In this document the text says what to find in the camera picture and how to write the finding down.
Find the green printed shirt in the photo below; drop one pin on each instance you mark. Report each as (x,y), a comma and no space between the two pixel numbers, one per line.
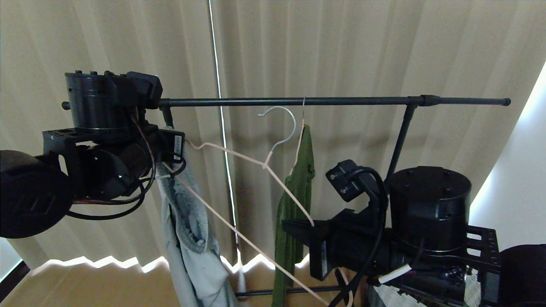
(294,200)

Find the beige curtain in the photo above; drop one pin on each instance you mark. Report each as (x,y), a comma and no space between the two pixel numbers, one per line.
(341,42)

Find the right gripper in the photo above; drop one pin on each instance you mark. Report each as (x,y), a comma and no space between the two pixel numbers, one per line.
(349,243)

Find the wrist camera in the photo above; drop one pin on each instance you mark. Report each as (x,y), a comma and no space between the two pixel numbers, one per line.
(147,87)
(345,183)

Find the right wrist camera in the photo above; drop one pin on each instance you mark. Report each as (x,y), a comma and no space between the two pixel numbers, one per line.
(345,183)

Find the white laundry basket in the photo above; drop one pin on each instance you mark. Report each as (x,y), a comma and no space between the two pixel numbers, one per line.
(396,296)

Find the pale grey shorts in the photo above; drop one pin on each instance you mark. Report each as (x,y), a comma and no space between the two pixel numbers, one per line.
(192,256)

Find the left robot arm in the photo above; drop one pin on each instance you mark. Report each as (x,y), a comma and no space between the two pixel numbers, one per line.
(98,102)

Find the black clothes rack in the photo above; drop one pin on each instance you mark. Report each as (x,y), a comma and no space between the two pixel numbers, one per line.
(341,101)

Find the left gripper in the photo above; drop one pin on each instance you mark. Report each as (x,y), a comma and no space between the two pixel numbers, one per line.
(115,166)

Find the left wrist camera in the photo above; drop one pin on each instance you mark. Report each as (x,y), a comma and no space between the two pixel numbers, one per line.
(147,87)

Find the pink clothes hanger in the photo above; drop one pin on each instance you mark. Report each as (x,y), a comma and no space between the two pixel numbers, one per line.
(266,164)
(300,140)

